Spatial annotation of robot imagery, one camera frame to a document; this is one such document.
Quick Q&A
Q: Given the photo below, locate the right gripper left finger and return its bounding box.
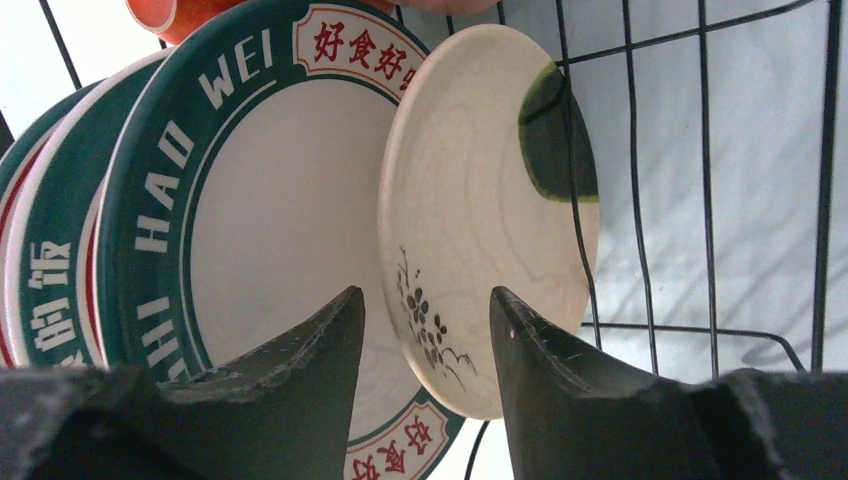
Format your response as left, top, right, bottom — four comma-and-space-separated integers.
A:
1, 286, 366, 479

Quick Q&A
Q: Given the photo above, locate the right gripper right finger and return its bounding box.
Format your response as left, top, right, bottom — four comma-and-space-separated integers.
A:
490, 286, 847, 479

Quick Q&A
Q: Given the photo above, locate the green rim Hao Wei plate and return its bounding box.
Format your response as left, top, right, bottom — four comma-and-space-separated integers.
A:
94, 1, 464, 479

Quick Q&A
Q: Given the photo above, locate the green red rim plate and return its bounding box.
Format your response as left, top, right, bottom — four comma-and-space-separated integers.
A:
1, 50, 170, 367

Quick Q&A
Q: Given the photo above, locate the cream plate with plum blossom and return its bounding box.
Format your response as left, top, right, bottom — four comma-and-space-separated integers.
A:
378, 24, 600, 420

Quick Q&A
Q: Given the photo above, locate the Just To Eat plate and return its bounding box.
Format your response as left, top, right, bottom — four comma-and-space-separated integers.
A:
1, 87, 103, 368

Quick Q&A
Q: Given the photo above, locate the orange cup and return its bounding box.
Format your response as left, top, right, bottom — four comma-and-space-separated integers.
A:
125, 0, 243, 45

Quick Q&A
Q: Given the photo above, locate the large pink cup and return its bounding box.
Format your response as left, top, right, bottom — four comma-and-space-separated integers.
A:
362, 0, 497, 16

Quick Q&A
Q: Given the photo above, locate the black wire dish rack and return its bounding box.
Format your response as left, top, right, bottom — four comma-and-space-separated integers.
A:
37, 0, 848, 480

